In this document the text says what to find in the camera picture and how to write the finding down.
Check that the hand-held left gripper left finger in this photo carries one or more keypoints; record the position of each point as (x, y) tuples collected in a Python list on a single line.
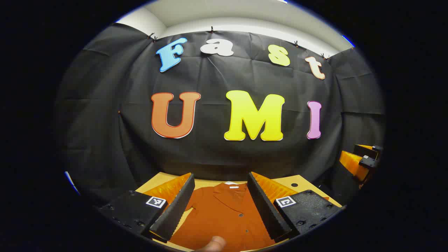
[(175, 210)]

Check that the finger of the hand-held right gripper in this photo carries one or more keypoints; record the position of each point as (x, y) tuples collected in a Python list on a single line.
[(351, 162), (367, 151)]

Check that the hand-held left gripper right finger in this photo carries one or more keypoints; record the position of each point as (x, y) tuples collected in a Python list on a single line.
[(266, 210)]

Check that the rust orange button-up shirt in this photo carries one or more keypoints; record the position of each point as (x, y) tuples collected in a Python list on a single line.
[(224, 217)]

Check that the black backdrop cloth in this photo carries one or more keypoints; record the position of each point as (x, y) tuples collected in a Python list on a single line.
[(210, 154)]

